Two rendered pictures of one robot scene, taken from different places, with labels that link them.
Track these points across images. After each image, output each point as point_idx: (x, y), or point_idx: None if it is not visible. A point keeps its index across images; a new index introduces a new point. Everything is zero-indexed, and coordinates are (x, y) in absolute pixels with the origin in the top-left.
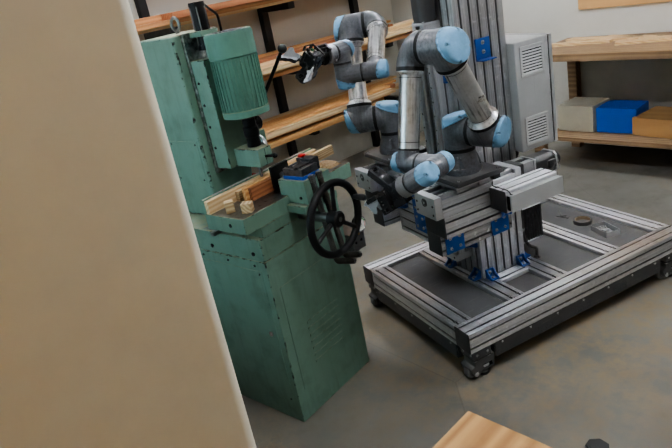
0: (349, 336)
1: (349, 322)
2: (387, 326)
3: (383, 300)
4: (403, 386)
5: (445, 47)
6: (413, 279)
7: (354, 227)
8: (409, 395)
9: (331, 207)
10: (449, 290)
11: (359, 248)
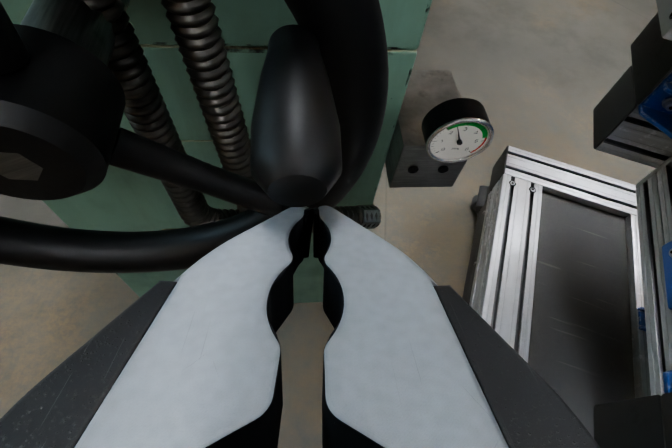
0: (304, 274)
1: (314, 261)
2: (442, 264)
3: (477, 227)
4: (313, 415)
5: None
6: (546, 268)
7: (261, 212)
8: (296, 447)
9: (178, 2)
10: (572, 383)
11: (418, 184)
